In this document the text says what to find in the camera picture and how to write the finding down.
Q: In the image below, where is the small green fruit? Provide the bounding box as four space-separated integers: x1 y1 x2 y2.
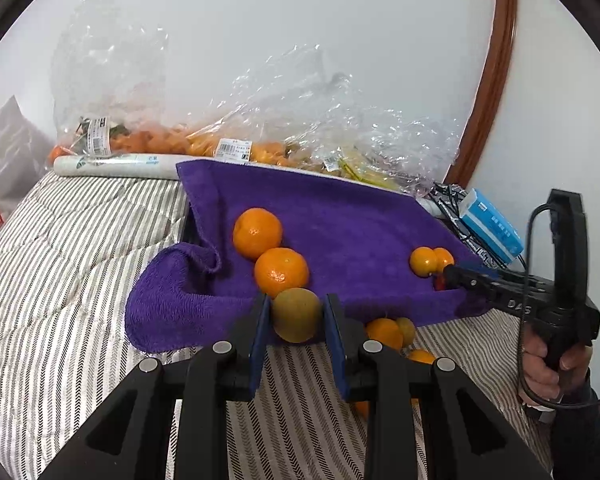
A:
396 317 417 348

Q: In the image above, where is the grey plastic bag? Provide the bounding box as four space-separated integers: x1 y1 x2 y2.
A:
0 95 56 196

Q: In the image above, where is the purple towel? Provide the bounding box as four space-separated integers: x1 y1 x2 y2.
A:
125 159 491 353

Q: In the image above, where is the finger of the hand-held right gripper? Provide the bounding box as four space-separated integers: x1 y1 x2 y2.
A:
442 264 518 311
455 259 541 291

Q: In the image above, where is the white paper roll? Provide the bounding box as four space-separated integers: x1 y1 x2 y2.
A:
52 152 443 218

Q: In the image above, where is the crinkled clear plastic bag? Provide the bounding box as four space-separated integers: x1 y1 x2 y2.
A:
50 0 191 156
320 105 463 196
185 45 361 171

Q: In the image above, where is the large mandarin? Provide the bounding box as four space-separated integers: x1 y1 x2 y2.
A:
365 317 404 351
232 207 284 261
253 247 311 298

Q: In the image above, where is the blue tissue box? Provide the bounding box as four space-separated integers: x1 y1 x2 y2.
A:
457 188 526 266

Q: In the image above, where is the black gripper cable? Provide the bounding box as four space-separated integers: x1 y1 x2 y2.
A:
517 202 600 408

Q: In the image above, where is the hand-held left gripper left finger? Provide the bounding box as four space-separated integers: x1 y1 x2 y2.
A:
37 292 273 480

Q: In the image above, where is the person's right hand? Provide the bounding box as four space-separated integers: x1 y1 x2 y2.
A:
520 327 593 411

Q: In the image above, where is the grey striped mattress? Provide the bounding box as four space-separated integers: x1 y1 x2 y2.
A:
0 170 556 480

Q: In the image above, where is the bagged yellow fruit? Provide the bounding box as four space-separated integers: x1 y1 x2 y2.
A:
325 147 406 191

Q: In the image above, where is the person's right forearm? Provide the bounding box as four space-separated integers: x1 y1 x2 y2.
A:
525 370 600 480

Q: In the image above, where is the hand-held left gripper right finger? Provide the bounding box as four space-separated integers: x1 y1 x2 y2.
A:
322 292 553 480

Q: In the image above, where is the brown wooden door frame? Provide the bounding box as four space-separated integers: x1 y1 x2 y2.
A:
450 0 518 188

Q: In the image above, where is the yellow-green citrus fruit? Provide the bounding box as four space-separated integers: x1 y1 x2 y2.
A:
271 287 325 344

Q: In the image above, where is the pile of bagged mandarins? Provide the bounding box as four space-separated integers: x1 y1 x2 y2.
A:
187 132 301 166
50 125 191 156

